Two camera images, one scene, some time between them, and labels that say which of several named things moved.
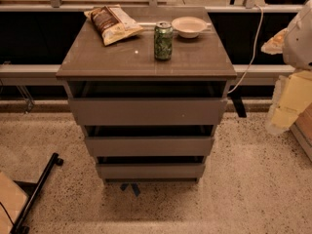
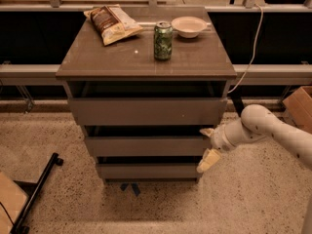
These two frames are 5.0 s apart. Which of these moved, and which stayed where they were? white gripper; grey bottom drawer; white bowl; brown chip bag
Moved: white gripper
Stayed: white bowl; brown chip bag; grey bottom drawer
